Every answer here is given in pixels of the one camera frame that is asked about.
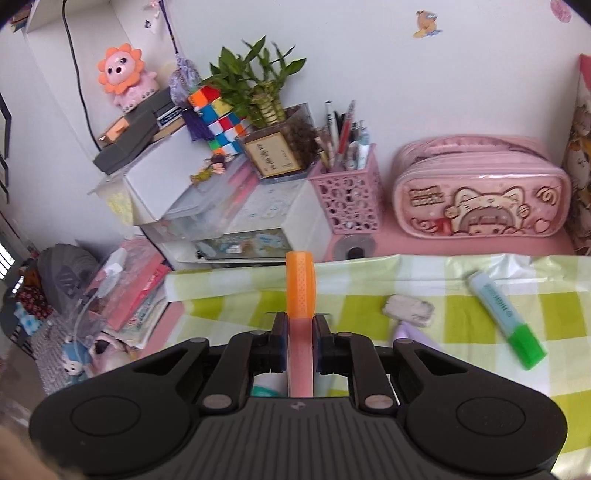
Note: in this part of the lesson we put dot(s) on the white charger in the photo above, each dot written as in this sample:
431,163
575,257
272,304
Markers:
113,270

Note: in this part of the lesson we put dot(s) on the dark grey fabric bag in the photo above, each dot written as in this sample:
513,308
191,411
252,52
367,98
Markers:
64,272

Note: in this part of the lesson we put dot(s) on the green checkered tablecloth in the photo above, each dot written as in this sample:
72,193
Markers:
568,314

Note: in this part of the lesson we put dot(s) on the bunch of pens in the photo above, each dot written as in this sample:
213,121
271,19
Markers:
344,138

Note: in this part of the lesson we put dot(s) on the pink lion toy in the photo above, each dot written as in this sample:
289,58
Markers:
124,76

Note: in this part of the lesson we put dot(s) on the round grey disc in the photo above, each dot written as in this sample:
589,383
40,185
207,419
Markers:
344,242

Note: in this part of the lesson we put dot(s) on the clear bag with yellow pieces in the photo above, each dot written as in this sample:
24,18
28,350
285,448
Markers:
121,205

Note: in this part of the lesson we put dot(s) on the pink perforated pen holder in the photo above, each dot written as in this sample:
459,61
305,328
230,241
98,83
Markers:
351,203

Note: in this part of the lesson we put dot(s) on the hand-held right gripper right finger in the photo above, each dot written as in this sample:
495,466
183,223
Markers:
321,346

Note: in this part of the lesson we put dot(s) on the dark grey case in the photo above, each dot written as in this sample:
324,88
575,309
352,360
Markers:
120,152

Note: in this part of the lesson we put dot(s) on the small brown box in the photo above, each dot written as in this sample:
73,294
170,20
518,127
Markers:
115,130

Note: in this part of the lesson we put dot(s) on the round pink wall sticker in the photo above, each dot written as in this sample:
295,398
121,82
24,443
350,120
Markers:
561,10

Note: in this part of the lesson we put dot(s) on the white drawer organizer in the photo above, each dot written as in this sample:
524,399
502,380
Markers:
309,217

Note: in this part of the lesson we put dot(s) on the green cap highlighter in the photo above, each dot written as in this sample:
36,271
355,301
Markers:
508,318

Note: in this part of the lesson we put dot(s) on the colourful twist cube puzzle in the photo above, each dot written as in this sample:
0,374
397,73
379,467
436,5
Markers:
221,124

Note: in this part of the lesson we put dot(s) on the white wall shelf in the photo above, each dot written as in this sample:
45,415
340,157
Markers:
69,14

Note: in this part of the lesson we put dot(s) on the clear plastic drawer box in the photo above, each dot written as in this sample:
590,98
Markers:
203,203

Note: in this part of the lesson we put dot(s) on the white plush toy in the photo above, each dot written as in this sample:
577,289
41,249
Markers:
104,353

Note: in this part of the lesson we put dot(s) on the black box with white label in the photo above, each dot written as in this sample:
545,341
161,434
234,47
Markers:
152,110

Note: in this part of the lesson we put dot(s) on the purple sachet with tassel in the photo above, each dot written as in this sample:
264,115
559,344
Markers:
184,76

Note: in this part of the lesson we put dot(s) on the white eraser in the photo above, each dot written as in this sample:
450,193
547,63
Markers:
408,310

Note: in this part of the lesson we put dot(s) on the small doll figurine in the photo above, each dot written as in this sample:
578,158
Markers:
214,166

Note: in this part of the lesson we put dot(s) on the orange highlighter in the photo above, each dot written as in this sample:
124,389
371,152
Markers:
300,286

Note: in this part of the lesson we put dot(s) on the pink pencil case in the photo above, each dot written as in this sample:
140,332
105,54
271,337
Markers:
480,203

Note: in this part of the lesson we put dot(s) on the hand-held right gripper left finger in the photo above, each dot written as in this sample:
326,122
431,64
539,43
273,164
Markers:
279,346

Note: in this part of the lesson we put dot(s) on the bamboo plant in glass pot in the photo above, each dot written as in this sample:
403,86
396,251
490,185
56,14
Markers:
272,159

